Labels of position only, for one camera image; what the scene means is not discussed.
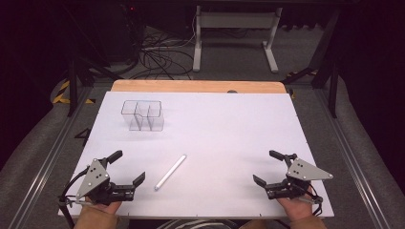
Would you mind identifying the white cables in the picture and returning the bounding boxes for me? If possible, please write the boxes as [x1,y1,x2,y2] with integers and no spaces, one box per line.
[156,218,237,229]

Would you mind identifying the clear plastic compartment organizer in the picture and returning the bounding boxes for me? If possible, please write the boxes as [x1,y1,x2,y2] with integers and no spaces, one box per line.
[120,99,165,133]

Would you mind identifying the white metal frame stand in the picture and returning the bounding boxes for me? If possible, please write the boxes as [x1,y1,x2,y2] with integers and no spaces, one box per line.
[192,5,284,73]

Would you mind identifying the yellow black hazard tape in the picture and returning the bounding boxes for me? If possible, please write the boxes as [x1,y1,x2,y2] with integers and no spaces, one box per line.
[52,79,96,105]

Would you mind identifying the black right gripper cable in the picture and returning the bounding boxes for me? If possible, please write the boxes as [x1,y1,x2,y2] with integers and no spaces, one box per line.
[309,183,325,218]

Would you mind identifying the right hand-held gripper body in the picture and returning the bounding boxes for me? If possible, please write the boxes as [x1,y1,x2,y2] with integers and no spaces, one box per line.
[265,154,334,205]

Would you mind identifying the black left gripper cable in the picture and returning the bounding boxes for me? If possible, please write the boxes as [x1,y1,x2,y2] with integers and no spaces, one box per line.
[57,167,91,229]

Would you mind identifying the black metal stand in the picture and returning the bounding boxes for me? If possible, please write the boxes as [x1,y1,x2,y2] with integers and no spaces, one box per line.
[281,9,341,119]
[62,47,123,117]

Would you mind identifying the person's right hand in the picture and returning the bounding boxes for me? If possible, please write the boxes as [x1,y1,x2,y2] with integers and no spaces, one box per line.
[276,186,315,222]

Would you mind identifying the aluminium floor rail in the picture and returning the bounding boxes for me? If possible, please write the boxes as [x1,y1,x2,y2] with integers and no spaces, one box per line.
[8,86,94,229]
[314,88,398,229]

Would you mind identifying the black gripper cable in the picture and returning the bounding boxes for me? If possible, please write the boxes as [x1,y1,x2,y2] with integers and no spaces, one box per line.
[57,167,91,229]
[309,183,325,218]

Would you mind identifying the tangle of floor cables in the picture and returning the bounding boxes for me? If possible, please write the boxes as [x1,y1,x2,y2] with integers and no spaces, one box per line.
[128,27,196,81]

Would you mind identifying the white pen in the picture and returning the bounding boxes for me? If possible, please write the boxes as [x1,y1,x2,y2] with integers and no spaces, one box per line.
[154,154,188,192]

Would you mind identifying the person's left hand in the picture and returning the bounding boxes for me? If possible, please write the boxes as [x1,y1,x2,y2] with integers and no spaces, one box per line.
[80,196,123,218]

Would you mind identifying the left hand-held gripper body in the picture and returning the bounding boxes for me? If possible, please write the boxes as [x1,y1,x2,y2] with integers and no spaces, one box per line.
[75,157,137,206]

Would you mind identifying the black equipment case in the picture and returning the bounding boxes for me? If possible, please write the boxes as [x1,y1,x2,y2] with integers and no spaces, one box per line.
[67,2,143,65]

